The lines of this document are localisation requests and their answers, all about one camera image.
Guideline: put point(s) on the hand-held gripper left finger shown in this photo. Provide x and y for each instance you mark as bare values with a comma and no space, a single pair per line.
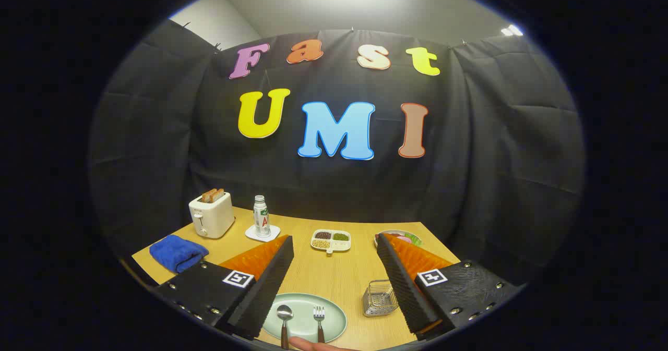
266,283

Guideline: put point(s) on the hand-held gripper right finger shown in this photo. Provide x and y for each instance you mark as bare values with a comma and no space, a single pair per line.
404,283

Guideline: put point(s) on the white divided dish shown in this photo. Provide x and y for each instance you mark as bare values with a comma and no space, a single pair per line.
339,245

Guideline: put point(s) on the pile of yellow soybeans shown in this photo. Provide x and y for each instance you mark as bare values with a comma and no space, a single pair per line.
321,244

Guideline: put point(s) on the pile of green beans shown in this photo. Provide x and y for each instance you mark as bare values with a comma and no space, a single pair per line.
341,236

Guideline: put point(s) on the white square coaster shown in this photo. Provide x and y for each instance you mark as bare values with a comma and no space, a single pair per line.
251,233

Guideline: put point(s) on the cream white toaster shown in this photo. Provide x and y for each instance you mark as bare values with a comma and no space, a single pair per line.
214,218

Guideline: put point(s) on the pale green round plate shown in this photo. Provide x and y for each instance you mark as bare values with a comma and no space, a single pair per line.
302,314

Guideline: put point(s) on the ceiling light panel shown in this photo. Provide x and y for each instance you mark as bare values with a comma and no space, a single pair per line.
511,30

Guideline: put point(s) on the white oval food plate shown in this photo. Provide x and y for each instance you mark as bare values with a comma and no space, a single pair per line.
389,232

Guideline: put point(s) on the pink ham slice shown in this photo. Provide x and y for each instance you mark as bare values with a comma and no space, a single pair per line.
403,239

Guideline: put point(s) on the blue folded towel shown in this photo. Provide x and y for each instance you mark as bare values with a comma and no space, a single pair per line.
177,252

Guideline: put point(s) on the green lettuce leaf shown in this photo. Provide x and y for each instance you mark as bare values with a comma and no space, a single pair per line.
415,239

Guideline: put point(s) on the brown toast slice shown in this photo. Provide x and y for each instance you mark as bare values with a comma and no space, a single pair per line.
207,196
219,193

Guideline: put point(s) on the clear bottle with label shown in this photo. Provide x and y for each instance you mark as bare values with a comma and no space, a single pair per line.
261,218

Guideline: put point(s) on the black backdrop cloth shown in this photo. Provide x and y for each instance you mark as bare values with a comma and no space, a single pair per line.
469,158

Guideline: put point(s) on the pile of dark red beans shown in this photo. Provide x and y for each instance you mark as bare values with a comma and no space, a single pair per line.
323,234

